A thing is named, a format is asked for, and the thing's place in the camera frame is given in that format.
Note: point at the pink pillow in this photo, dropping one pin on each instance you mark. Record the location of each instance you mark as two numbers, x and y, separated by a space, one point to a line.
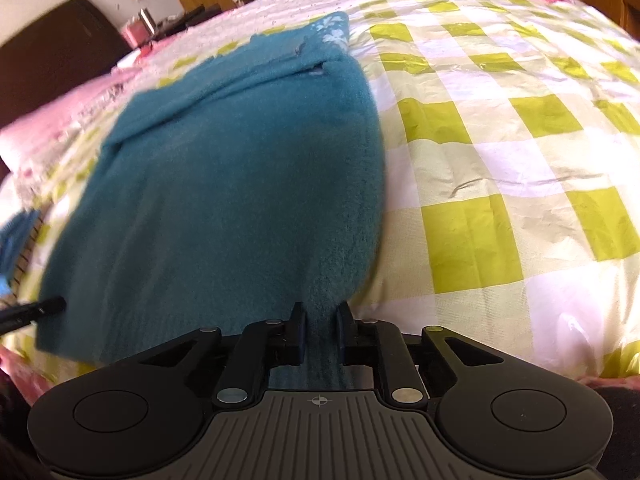
60 115

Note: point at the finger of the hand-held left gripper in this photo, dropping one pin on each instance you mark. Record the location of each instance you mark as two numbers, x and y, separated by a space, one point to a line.
45 306

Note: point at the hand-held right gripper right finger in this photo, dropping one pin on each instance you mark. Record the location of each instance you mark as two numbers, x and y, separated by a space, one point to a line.
342 335

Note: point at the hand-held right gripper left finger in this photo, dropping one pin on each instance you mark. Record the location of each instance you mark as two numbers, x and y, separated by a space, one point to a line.
299 335

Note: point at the dark wooden headboard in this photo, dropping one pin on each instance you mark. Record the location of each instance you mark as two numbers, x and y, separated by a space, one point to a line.
55 50

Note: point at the teal fuzzy sweater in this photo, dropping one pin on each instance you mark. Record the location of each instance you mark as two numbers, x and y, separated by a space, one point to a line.
225 185

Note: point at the yellow checked bed sheet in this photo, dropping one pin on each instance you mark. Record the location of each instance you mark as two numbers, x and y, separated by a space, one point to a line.
500 160

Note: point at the blue knit garment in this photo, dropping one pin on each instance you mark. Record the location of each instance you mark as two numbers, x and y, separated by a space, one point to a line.
17 240

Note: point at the pink basket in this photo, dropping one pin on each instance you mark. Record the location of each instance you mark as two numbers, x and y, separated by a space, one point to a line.
132 34

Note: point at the dark nightstand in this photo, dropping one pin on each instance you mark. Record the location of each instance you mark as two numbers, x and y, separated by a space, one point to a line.
195 17

